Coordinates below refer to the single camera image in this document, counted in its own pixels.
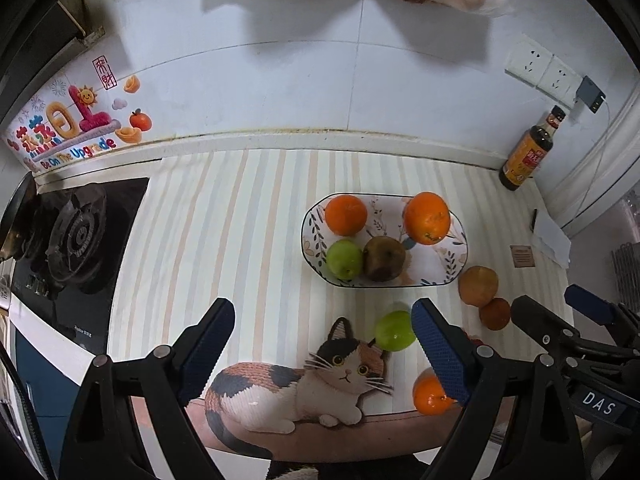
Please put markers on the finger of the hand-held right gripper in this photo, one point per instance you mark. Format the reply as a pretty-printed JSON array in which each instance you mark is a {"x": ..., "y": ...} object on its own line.
[
  {"x": 590, "y": 304},
  {"x": 537, "y": 317}
]

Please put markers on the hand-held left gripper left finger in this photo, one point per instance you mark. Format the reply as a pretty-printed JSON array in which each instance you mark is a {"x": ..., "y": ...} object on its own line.
[{"x": 204, "y": 360}]

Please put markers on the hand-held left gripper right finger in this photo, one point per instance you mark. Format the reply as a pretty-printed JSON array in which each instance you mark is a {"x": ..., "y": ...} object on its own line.
[{"x": 442, "y": 355}]

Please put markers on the small round orange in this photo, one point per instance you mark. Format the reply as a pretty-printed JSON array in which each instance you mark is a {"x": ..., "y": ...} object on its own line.
[
  {"x": 427, "y": 396},
  {"x": 346, "y": 215}
]

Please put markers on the green apple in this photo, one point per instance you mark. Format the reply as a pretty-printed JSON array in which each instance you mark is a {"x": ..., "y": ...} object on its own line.
[
  {"x": 344, "y": 259},
  {"x": 394, "y": 331}
]

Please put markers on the oval leaf-patterned plate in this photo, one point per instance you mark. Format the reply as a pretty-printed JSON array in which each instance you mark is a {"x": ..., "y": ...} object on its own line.
[{"x": 436, "y": 266}]

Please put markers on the small reddish-brown fruit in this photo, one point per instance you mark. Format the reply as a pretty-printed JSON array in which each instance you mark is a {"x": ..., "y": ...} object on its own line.
[{"x": 495, "y": 314}]

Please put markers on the small brown card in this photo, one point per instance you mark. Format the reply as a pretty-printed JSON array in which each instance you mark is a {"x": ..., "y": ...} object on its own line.
[{"x": 522, "y": 255}]

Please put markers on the tan brown pear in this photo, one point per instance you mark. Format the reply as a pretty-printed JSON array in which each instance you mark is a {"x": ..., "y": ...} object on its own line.
[{"x": 479, "y": 285}]

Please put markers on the white folded paper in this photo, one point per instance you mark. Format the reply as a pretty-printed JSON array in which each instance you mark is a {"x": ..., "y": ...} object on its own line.
[{"x": 552, "y": 240}]

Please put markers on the black pen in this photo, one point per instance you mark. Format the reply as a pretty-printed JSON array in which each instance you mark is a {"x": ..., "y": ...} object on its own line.
[{"x": 535, "y": 220}]

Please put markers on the brown kiwi fruit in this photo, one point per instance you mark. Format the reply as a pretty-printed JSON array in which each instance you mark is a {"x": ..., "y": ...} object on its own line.
[{"x": 382, "y": 259}]

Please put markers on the striped mat with cat print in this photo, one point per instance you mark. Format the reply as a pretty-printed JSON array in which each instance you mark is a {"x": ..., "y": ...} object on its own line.
[{"x": 225, "y": 240}]

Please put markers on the large orange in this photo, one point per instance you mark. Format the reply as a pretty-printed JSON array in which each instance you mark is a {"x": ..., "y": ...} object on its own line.
[{"x": 426, "y": 217}]

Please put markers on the dark soy sauce bottle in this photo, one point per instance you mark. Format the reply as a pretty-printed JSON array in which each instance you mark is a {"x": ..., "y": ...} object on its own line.
[{"x": 522, "y": 160}]

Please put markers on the black gas stove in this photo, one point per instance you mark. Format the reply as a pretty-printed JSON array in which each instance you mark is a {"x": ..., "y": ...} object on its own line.
[{"x": 75, "y": 240}]

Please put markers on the grey plug adapter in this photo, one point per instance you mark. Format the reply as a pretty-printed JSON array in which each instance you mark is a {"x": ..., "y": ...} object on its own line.
[{"x": 590, "y": 94}]

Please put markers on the dark frying pan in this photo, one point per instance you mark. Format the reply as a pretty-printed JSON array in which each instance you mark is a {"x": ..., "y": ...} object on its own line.
[{"x": 15, "y": 210}]

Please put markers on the black range hood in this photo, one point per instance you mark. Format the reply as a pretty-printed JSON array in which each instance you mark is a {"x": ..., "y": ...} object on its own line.
[{"x": 30, "y": 35}]

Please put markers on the white wall socket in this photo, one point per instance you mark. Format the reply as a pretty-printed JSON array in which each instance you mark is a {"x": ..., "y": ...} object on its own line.
[
  {"x": 527, "y": 60},
  {"x": 561, "y": 81}
]

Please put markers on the colourful wall sticker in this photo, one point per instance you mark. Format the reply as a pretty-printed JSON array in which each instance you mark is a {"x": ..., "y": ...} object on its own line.
[{"x": 65, "y": 120}]

